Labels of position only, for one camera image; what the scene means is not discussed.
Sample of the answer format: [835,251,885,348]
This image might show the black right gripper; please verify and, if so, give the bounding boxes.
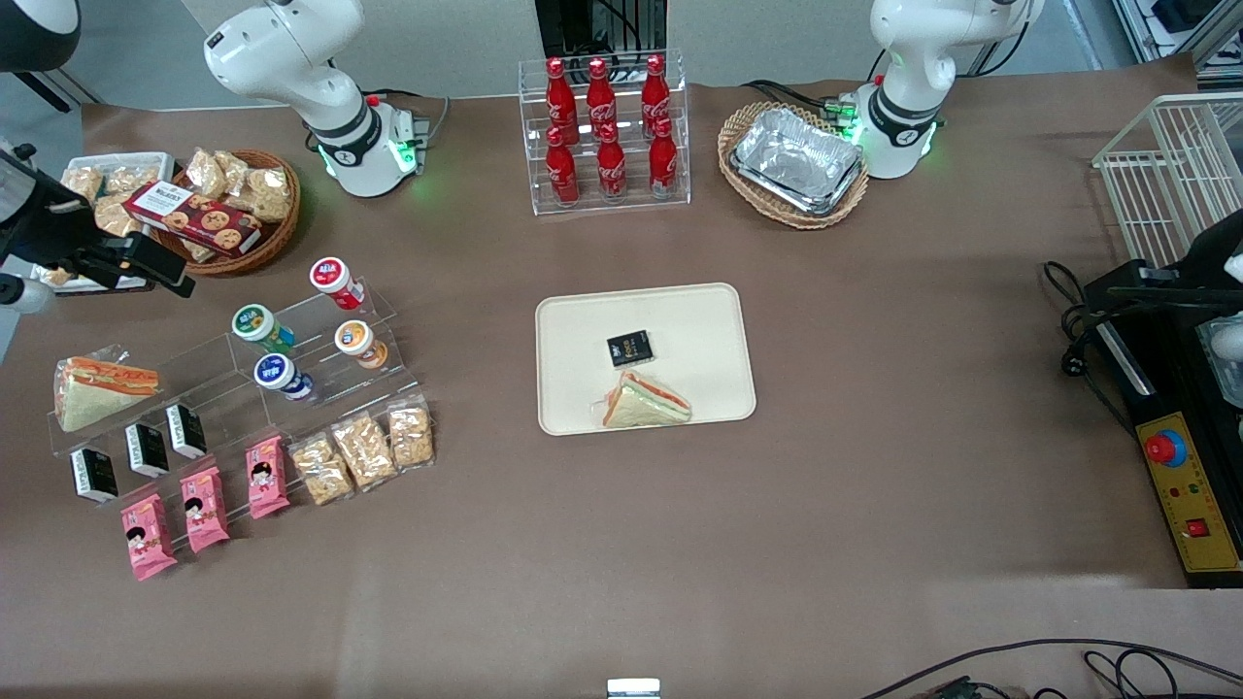
[0,148,196,298]

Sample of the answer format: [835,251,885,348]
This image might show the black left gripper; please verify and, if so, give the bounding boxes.
[1106,208,1243,313]

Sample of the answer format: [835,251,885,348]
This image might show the green gum bottle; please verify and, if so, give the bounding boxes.
[231,304,296,356]

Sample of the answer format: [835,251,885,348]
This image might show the red gum bottle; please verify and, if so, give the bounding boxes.
[310,256,367,312]

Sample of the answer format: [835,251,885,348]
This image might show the beige plastic tray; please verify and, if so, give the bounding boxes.
[535,283,757,437]

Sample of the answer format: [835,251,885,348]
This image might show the clear cereal snack bag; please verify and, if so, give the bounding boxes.
[214,150,257,195]
[60,167,104,207]
[387,395,436,473]
[104,165,162,196]
[241,167,293,223]
[288,433,356,507]
[185,148,230,201]
[93,198,143,240]
[331,413,399,492]

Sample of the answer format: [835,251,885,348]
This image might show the red cookie box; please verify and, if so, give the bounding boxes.
[123,181,263,258]

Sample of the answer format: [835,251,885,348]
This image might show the white rectangular bin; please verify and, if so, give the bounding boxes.
[37,152,177,294]

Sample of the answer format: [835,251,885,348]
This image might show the clear acrylic stepped stand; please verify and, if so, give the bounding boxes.
[46,282,421,520]

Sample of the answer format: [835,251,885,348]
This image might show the wrapped triangle sandwich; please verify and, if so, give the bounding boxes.
[593,370,693,430]
[53,355,161,434]

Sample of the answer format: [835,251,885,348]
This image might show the dark brown wicker basket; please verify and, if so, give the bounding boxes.
[149,149,302,279]

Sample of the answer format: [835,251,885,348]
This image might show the small black box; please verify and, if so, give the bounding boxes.
[125,423,171,479]
[70,448,119,504]
[165,403,208,460]

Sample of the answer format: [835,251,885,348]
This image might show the black yellow control box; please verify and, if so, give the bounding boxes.
[1082,259,1243,589]

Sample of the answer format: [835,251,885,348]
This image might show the dark metal pole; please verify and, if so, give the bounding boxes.
[14,66,100,108]

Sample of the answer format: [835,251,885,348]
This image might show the pink snack packet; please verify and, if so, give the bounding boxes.
[180,466,232,555]
[246,435,292,520]
[120,493,179,583]

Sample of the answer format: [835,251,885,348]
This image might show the stacked aluminium foil trays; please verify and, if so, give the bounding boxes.
[729,107,866,217]

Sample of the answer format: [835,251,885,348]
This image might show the light wicker basket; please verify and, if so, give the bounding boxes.
[718,101,871,231]

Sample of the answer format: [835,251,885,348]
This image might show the red cola bottle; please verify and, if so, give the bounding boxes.
[545,56,581,147]
[595,123,628,203]
[586,58,620,143]
[648,116,681,199]
[545,126,582,209]
[641,53,672,137]

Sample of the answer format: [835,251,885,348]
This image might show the clear acrylic bottle rack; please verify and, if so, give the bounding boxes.
[518,50,691,216]

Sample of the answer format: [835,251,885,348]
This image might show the black square packet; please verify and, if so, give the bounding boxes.
[607,330,655,370]

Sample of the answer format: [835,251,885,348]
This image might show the black equipment stand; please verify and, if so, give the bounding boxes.
[534,0,669,59]

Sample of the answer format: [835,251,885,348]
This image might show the black power cable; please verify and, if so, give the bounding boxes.
[1043,259,1135,433]

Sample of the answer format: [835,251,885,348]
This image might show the white wire basket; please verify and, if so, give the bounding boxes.
[1092,92,1243,270]

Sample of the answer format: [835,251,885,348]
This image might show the aluminium frame profile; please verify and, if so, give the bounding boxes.
[1115,0,1243,71]

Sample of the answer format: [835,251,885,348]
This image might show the grey arm base cable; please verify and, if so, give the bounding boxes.
[367,87,454,156]

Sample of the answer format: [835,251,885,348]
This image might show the black floor cable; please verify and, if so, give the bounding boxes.
[858,638,1243,699]

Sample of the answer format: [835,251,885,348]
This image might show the black arm base cable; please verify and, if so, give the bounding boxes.
[740,78,848,113]

